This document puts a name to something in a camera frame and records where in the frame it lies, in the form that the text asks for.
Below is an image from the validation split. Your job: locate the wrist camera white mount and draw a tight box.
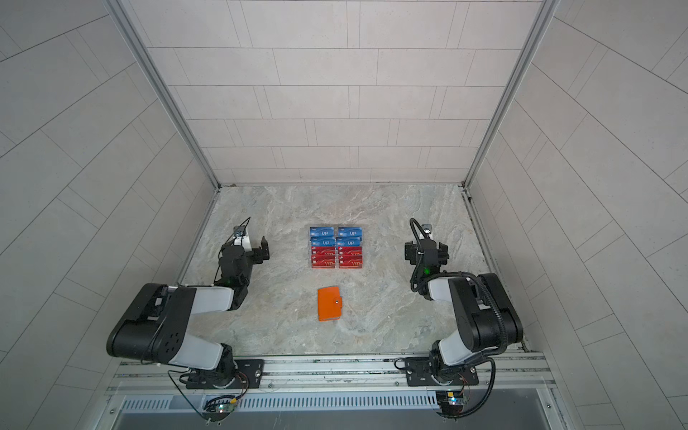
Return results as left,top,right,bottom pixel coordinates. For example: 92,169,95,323
231,225,252,252
421,224,433,239

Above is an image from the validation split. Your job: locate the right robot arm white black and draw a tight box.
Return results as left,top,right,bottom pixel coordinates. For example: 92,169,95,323
404,238,523,384

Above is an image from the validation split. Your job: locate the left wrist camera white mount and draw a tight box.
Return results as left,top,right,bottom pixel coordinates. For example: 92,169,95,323
231,225,252,252

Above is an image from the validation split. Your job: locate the red vip card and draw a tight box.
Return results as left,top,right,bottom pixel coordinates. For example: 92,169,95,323
338,247,363,256
311,255,337,269
338,255,364,269
311,247,337,256

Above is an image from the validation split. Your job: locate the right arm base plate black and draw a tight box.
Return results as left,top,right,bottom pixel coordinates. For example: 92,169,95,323
394,357,479,387

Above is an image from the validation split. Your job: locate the clear acrylic card display stand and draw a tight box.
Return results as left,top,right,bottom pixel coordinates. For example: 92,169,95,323
309,226,364,269

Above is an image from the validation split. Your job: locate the left circuit board with wires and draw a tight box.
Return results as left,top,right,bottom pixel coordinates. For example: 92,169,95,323
202,395,238,423

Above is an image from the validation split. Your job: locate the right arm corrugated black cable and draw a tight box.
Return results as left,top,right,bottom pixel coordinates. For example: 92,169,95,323
407,217,525,417

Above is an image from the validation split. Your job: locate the red VIP card bottom right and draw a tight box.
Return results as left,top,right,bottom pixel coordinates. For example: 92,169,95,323
338,255,364,269

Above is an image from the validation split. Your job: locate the blue card top left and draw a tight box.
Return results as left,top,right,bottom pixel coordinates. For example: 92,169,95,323
309,227,335,238

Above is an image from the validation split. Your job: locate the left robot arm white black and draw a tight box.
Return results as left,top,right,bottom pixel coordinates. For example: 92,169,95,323
106,233,270,390

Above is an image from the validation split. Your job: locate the right circuit board with wires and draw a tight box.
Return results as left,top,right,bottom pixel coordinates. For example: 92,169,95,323
435,391,466,419

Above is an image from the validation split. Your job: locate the orange card holder wallet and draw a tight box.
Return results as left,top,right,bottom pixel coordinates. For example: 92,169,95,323
317,286,342,322

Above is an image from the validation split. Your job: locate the red VIP card bottom left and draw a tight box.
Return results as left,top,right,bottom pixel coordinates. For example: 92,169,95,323
311,255,337,269

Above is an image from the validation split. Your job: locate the circuit board with wires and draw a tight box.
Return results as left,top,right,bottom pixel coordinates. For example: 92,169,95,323
435,391,466,419
202,395,238,423

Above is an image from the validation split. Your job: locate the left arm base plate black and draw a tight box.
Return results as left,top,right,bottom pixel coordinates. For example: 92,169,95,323
179,359,265,390

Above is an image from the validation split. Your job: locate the aluminium mounting rail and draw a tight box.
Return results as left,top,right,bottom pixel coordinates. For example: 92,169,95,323
105,349,556,395

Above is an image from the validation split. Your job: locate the blue card top right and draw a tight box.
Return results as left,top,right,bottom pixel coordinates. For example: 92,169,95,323
337,227,363,238

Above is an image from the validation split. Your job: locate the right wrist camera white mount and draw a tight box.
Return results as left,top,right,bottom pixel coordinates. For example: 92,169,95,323
421,224,433,239

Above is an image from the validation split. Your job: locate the blue card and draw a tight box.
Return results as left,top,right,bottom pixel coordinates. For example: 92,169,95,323
337,227,363,238
336,238,362,247
309,227,335,238
310,236,336,247

